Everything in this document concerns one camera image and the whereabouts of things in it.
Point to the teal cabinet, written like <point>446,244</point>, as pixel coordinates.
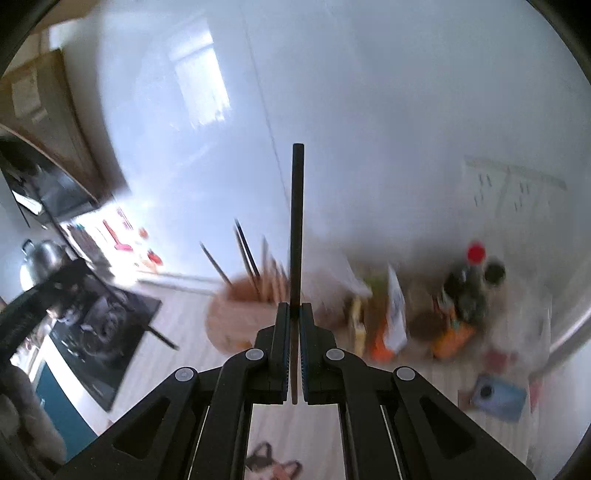
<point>64,401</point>

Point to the wall hook rack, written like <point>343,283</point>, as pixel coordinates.
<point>512,180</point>

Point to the striped cat print tablecloth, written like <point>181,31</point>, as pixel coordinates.
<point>295,429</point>

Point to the round wooden chopstick holder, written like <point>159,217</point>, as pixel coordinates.
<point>235,318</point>

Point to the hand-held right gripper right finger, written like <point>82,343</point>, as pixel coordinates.
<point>304,337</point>

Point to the dark bottle with red cap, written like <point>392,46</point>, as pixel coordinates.
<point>468,286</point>

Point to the blue smartphone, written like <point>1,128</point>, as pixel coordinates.
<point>501,399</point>

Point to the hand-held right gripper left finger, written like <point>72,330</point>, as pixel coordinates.
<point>286,337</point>

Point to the red hanging utensils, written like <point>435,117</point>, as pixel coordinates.
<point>122,235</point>

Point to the black gas stove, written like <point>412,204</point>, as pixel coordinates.
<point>106,332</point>

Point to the black range hood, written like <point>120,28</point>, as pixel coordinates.
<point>41,184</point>

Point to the white and orange packet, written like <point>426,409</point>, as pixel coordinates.
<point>392,318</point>

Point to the yellow box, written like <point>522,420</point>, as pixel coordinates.
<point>356,323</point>

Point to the person's left forearm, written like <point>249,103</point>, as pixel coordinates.
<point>23,415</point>

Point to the dark jar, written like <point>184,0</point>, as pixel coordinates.
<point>494,273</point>

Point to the steel kettle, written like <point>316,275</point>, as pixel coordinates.
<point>44,261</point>

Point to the clear plastic bag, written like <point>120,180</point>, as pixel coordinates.
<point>526,332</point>

